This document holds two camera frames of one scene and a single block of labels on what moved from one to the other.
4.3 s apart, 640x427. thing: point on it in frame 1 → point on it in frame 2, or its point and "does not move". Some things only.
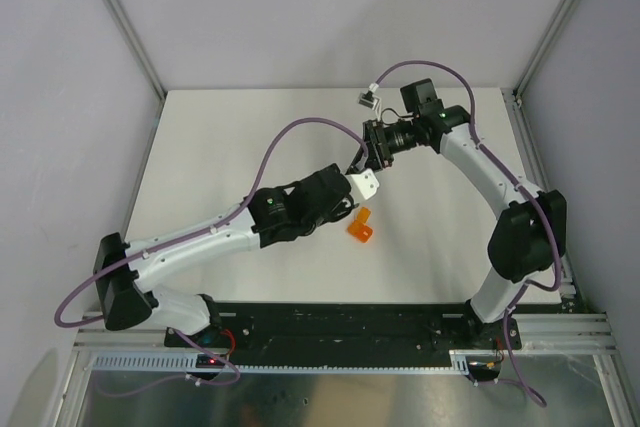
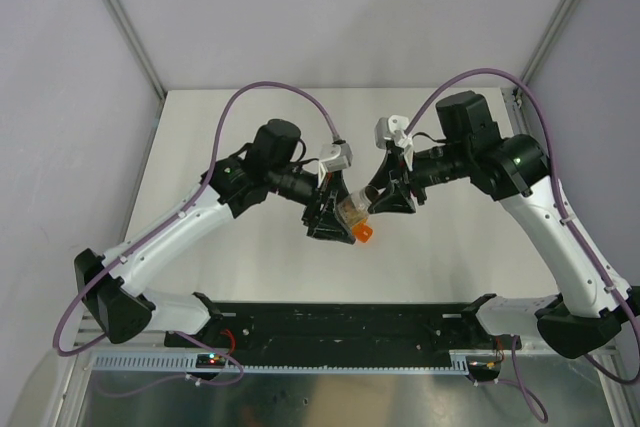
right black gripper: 376,141 → 395,160
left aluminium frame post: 128,26 does not move
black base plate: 409,333 does not move
